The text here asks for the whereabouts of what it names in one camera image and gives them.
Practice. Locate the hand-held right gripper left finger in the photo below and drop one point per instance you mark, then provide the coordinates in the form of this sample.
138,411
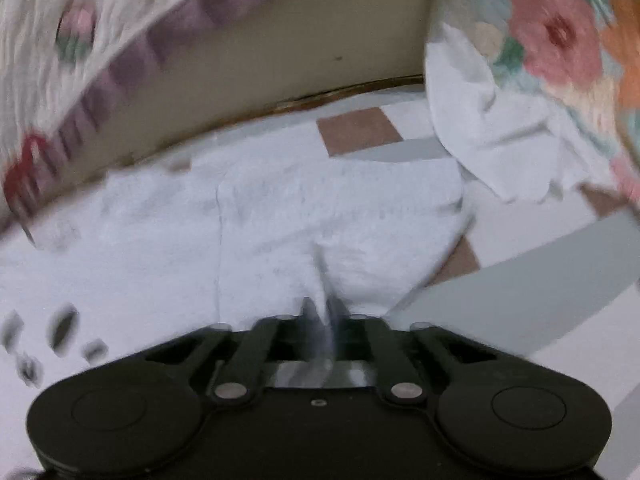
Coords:
307,320

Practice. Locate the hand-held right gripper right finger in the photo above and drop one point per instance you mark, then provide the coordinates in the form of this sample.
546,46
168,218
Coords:
340,320

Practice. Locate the grey printed T-shirt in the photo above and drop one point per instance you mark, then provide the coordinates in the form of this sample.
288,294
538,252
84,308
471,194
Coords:
250,220

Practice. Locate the checkered mat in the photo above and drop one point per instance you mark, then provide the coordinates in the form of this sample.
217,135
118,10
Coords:
525,280

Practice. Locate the floral quilt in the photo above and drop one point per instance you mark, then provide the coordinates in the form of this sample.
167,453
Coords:
560,30

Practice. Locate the bear print quilt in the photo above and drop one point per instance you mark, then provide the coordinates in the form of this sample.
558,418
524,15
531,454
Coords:
30,60

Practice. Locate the beige bed frame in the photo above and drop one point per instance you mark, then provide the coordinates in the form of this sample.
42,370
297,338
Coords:
275,50

